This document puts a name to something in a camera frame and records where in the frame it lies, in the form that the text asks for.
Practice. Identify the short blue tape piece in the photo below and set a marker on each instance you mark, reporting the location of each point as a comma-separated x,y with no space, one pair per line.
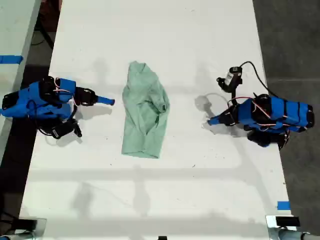
283,205

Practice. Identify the pale green T-shirt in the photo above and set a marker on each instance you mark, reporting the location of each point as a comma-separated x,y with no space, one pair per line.
142,112

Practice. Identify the white side table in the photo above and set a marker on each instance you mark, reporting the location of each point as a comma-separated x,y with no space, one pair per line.
15,25

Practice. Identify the silver table bracket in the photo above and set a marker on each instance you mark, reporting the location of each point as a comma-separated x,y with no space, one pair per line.
271,225

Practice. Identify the grey pipe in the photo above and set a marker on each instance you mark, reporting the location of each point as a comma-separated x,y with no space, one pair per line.
297,235

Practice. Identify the tiny black clip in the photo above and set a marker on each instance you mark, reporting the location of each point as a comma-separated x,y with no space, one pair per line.
162,238

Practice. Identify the long blue tape strip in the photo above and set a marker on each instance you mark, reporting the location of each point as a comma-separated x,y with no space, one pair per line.
10,59

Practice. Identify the small black box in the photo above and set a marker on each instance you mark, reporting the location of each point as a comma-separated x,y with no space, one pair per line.
287,221
27,224

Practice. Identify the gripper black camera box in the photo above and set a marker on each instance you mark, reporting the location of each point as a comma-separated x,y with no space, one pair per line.
62,130
231,78

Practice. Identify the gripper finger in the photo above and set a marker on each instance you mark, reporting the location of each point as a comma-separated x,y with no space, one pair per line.
106,99
217,122
216,118
106,102

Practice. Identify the camera black stalk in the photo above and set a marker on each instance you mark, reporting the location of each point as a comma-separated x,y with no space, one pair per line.
74,112
233,96

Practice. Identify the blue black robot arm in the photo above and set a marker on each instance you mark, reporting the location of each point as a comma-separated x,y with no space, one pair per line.
37,100
275,112

